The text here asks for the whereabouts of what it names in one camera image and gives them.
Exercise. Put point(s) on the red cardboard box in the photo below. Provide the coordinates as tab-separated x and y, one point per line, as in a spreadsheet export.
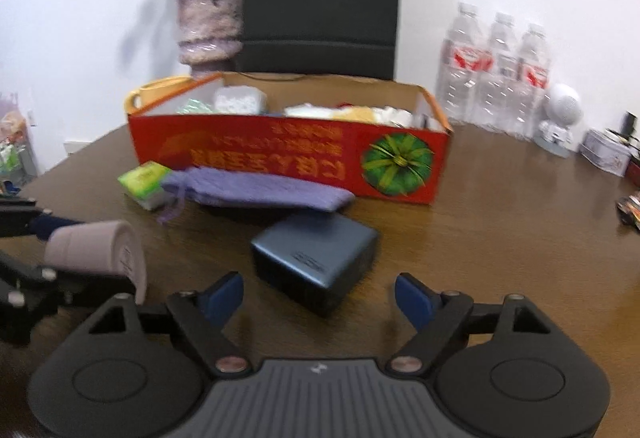
280	153

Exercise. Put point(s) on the clear water bottle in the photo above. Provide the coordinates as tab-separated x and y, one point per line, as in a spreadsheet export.
460	68
532	83
495	78

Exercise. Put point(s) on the dark red box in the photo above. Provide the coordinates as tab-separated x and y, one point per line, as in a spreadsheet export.
635	168

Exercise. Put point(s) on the shiny snack wrapper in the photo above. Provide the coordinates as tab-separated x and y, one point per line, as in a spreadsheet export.
631	210

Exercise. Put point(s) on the pink plastic cup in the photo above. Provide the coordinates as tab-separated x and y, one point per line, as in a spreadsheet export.
95	248

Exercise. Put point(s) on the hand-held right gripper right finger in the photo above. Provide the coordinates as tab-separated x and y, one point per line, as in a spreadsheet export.
412	300

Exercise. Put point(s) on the yellow mug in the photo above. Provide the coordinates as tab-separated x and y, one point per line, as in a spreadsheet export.
155	90

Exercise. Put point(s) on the colourful packets pile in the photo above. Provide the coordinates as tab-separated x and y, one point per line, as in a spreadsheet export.
15	143

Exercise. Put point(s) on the purple knitted pouch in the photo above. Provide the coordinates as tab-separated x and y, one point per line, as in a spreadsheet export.
260	190

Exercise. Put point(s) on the black power adapter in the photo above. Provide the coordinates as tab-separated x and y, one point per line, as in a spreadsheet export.
315	263

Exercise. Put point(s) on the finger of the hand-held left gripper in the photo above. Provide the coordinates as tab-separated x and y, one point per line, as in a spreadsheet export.
57	224
35	290

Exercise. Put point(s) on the iridescent plastic bag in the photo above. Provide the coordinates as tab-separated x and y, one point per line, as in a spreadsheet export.
194	107

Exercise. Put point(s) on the translucent cotton swab box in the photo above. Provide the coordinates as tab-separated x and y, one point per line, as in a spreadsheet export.
240	100

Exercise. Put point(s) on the black plug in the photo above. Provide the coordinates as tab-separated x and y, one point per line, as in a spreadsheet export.
629	123

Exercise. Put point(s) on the white yellow plush sheep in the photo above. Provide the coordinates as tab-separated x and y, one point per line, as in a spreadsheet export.
325	112

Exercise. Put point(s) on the white robot figure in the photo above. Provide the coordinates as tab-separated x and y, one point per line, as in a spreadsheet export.
560	118

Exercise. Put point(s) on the purple stone vase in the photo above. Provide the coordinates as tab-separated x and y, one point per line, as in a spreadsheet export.
210	23

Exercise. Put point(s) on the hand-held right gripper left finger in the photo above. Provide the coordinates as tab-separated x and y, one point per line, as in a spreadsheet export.
225	298

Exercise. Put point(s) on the green tissue packet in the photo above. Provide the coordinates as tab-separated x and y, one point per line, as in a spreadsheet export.
145	183

